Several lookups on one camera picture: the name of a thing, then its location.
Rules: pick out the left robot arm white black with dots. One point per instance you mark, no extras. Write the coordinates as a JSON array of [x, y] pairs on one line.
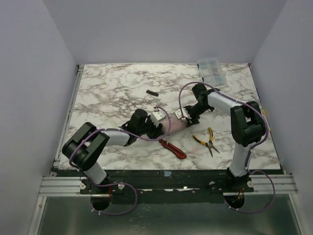
[[84, 147]]

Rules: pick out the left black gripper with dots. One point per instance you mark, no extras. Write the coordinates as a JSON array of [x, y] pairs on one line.
[[153, 130]]

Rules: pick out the pink zippered umbrella case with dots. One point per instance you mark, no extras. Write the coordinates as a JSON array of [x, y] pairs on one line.
[[173, 125]]

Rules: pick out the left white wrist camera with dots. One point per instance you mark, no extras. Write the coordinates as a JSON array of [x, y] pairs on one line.
[[157, 117]]

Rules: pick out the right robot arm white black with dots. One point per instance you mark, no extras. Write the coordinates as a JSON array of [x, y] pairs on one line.
[[248, 126]]

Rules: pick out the small black comb piece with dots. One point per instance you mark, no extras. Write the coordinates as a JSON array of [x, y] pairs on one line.
[[152, 93]]

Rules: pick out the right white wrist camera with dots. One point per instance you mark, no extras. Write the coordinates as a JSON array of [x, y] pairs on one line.
[[179, 112]]

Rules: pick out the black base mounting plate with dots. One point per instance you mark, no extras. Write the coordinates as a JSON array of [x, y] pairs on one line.
[[131, 195]]

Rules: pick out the blue tape piece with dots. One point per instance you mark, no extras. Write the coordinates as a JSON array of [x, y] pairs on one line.
[[167, 173]]

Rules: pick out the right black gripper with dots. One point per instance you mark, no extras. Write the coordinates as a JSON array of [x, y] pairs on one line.
[[190, 117]]

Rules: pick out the red black utility knife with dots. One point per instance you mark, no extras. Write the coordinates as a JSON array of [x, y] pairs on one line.
[[176, 151]]

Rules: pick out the clear plastic screw box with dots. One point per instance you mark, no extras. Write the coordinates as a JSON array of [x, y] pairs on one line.
[[211, 72]]

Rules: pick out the aluminium frame rail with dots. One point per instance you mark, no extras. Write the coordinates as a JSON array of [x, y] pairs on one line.
[[256, 184]]

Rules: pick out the yellow black needle-nose pliers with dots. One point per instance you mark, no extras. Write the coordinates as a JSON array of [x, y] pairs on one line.
[[208, 144]]

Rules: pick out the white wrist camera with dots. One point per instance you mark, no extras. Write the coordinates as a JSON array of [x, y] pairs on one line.
[[179, 112], [157, 117]]

